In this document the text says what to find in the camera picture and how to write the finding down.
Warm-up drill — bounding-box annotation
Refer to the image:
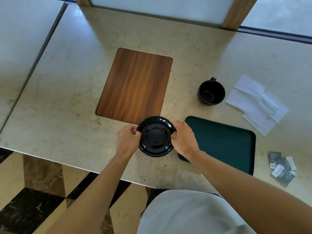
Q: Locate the person's left hand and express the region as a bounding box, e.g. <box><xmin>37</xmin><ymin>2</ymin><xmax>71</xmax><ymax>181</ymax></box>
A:
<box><xmin>115</xmin><ymin>124</ymin><xmax>142</xmax><ymax>159</ymax></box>

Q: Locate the person's right hand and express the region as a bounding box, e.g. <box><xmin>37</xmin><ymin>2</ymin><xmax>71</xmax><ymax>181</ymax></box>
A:
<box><xmin>170</xmin><ymin>120</ymin><xmax>200</xmax><ymax>160</ymax></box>

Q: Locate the black saucer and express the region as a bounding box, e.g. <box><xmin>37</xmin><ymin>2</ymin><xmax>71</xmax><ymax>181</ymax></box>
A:
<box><xmin>136</xmin><ymin>116</ymin><xmax>177</xmax><ymax>158</ymax></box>

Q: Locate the person's right forearm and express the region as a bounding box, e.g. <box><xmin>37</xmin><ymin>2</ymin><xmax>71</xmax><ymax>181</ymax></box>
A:
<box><xmin>188</xmin><ymin>150</ymin><xmax>312</xmax><ymax>234</ymax></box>

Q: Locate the person's left forearm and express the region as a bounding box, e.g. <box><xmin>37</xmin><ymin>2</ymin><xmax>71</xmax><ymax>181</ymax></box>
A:
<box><xmin>43</xmin><ymin>153</ymin><xmax>132</xmax><ymax>234</ymax></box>

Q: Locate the wooden inlay panel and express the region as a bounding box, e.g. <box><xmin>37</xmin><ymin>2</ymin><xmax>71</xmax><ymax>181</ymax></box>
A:
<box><xmin>95</xmin><ymin>48</ymin><xmax>173</xmax><ymax>125</ymax></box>

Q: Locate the dark green tray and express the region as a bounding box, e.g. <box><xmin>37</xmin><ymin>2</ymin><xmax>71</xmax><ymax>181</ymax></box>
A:
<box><xmin>178</xmin><ymin>116</ymin><xmax>256</xmax><ymax>176</ymax></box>

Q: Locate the black cup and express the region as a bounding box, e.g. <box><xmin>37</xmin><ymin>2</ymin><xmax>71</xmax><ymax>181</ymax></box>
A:
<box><xmin>198</xmin><ymin>77</ymin><xmax>226</xmax><ymax>105</ymax></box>

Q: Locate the white shirt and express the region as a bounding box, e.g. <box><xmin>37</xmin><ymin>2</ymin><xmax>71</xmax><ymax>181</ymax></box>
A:
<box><xmin>137</xmin><ymin>190</ymin><xmax>257</xmax><ymax>234</ymax></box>

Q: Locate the white paper napkin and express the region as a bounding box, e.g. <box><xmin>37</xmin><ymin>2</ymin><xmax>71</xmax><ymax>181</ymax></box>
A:
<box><xmin>241</xmin><ymin>90</ymin><xmax>290</xmax><ymax>137</ymax></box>
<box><xmin>226</xmin><ymin>74</ymin><xmax>266</xmax><ymax>113</ymax></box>

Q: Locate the dark sachet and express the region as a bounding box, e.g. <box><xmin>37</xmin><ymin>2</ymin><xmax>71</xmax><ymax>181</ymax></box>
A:
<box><xmin>268</xmin><ymin>151</ymin><xmax>282</xmax><ymax>170</ymax></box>
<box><xmin>278</xmin><ymin>170</ymin><xmax>296</xmax><ymax>187</ymax></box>
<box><xmin>275</xmin><ymin>157</ymin><xmax>292</xmax><ymax>171</ymax></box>

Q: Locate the white sachet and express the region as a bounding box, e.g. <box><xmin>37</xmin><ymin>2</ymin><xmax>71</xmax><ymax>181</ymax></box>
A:
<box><xmin>272</xmin><ymin>164</ymin><xmax>286</xmax><ymax>178</ymax></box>
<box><xmin>286</xmin><ymin>156</ymin><xmax>297</xmax><ymax>171</ymax></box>

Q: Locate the dark window rail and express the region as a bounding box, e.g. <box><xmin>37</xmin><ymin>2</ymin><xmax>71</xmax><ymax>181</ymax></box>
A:
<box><xmin>237</xmin><ymin>26</ymin><xmax>312</xmax><ymax>45</ymax></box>

